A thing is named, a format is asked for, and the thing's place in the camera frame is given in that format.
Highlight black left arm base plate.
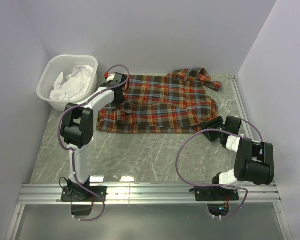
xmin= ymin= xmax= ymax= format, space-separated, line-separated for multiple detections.
xmin=60 ymin=186 xmax=107 ymax=203

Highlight red brown plaid shirt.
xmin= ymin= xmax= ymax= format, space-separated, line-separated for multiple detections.
xmin=96 ymin=68 xmax=222 ymax=134

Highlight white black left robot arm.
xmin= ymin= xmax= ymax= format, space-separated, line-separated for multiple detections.
xmin=58 ymin=72 xmax=130 ymax=201

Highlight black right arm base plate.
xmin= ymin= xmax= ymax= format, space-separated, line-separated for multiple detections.
xmin=189 ymin=186 xmax=239 ymax=202

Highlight aluminium mounting rail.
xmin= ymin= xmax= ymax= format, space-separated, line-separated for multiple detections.
xmin=17 ymin=182 xmax=281 ymax=205

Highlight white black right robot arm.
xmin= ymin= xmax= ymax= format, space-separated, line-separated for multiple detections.
xmin=200 ymin=116 xmax=275 ymax=200

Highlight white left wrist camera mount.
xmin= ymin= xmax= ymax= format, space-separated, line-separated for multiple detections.
xmin=104 ymin=72 xmax=116 ymax=82

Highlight aluminium right side rail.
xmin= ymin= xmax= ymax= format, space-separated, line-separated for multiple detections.
xmin=228 ymin=74 xmax=268 ymax=181

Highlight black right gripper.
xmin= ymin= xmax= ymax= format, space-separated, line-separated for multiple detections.
xmin=199 ymin=116 xmax=227 ymax=143

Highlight white plastic laundry basket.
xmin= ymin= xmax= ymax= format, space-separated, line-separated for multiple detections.
xmin=36 ymin=55 xmax=98 ymax=111

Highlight white crumpled shirt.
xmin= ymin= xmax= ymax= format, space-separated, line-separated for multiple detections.
xmin=49 ymin=65 xmax=94 ymax=101

